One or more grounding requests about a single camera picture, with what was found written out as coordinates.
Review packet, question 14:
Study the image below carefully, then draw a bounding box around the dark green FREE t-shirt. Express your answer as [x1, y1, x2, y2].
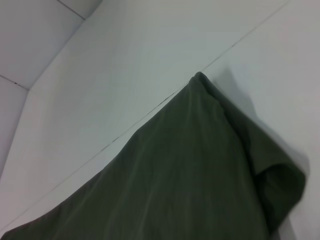
[0, 71, 307, 240]

